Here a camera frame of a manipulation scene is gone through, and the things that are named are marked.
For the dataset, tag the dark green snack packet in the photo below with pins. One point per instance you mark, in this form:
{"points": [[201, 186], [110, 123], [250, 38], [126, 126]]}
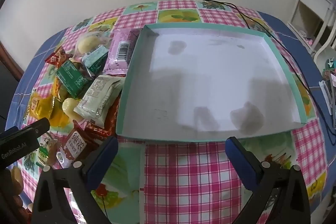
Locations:
{"points": [[71, 78]]}

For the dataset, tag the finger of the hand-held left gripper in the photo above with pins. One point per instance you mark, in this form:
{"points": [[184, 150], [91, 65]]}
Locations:
{"points": [[39, 127]]}

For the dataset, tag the pink trinket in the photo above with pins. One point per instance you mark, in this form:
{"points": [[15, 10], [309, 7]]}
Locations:
{"points": [[309, 41]]}

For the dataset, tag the yellow snack packet brown print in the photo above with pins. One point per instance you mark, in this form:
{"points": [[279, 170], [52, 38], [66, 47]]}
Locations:
{"points": [[38, 106]]}

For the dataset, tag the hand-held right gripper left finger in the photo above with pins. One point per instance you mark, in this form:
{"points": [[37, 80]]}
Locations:
{"points": [[103, 161]]}

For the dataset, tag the pink snack packet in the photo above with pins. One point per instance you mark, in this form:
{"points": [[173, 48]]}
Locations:
{"points": [[119, 53]]}

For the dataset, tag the mint green snack packet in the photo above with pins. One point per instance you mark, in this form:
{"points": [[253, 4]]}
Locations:
{"points": [[95, 60]]}

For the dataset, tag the pale white snack packet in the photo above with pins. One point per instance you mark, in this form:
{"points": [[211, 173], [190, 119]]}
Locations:
{"points": [[98, 98]]}

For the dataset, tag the teal shallow cardboard box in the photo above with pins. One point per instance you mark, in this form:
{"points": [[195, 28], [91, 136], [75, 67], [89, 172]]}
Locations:
{"points": [[210, 82]]}

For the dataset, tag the red cartoon snack packet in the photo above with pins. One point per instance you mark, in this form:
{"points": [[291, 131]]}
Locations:
{"points": [[53, 58]]}

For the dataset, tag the red gold patterned packet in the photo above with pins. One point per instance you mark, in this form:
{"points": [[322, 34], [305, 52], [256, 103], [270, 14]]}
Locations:
{"points": [[110, 121]]}

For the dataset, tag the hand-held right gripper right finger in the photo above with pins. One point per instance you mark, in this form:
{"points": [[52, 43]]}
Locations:
{"points": [[240, 161]]}

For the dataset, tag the brown wooden frame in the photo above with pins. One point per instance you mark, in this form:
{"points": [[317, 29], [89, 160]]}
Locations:
{"points": [[10, 61]]}

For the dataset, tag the round pastry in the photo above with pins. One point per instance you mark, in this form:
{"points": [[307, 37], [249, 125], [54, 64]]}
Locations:
{"points": [[86, 44]]}

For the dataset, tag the person's left hand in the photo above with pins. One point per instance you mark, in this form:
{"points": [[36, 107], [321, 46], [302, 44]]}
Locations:
{"points": [[17, 178]]}

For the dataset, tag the brown milk biscuit packet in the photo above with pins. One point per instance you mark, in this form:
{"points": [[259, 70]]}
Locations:
{"points": [[74, 146]]}

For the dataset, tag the white phone stand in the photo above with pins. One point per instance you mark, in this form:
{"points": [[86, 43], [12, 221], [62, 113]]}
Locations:
{"points": [[325, 88]]}

